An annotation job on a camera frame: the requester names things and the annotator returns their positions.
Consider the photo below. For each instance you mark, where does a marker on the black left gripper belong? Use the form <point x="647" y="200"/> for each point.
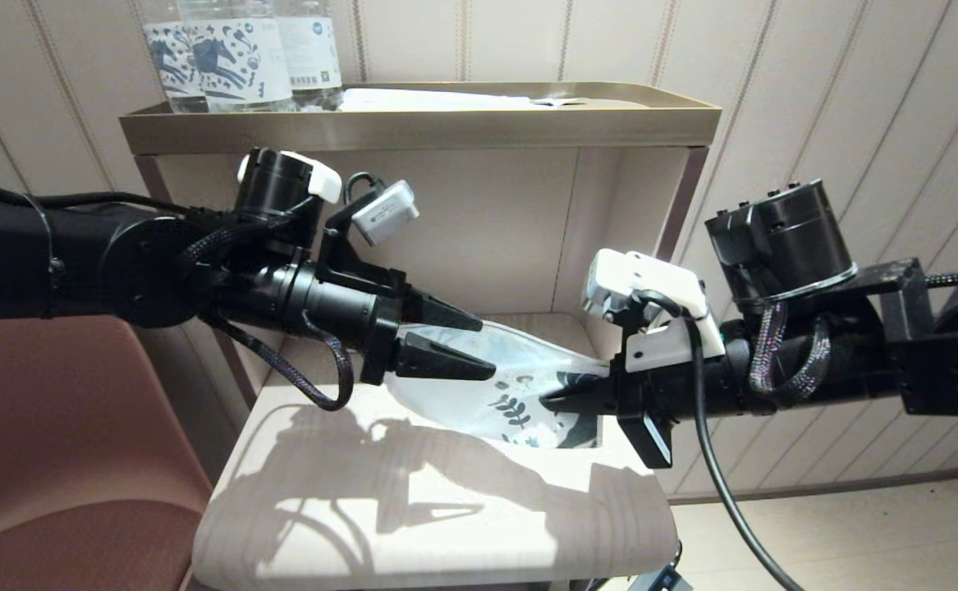
<point x="384" y="345"/>

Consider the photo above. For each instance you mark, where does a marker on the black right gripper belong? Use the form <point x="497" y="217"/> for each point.
<point x="639" y="419"/>

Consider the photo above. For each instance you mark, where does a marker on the white floral zip pouch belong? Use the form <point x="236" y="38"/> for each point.
<point x="478" y="402"/>

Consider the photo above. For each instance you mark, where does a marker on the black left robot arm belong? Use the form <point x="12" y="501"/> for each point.
<point x="2" y="263"/>

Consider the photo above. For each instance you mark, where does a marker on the light wood shelf table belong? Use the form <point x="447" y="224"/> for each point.
<point x="511" y="222"/>

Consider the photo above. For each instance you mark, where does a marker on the blue black base device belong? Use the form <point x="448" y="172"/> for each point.
<point x="663" y="580"/>

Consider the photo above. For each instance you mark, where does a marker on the bronze metal tray top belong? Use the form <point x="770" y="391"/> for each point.
<point x="446" y="130"/>

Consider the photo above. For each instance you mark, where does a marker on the flat white plastic packet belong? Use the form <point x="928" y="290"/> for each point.
<point x="421" y="100"/>

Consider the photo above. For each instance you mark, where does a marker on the clear bottle barcode label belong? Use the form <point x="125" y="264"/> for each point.
<point x="310" y="61"/>

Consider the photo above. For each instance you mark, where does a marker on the clear bottle horse print label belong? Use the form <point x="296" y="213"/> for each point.
<point x="236" y="70"/>
<point x="168" y="70"/>

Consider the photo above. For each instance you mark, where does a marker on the reddish brown chair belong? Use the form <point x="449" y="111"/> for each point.
<point x="52" y="460"/>

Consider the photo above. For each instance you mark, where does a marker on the white right camera bracket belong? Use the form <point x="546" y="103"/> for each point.
<point x="667" y="345"/>

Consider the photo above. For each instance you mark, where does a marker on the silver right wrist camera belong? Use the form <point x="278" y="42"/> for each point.
<point x="618" y="279"/>

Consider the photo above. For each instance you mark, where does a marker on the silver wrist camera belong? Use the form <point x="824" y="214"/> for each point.
<point x="618" y="279"/>
<point x="384" y="213"/>

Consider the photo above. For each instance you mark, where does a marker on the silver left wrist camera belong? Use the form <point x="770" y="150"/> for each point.
<point x="384" y="213"/>

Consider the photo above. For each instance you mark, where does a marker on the brown wall baseboard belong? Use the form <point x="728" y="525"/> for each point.
<point x="856" y="486"/>

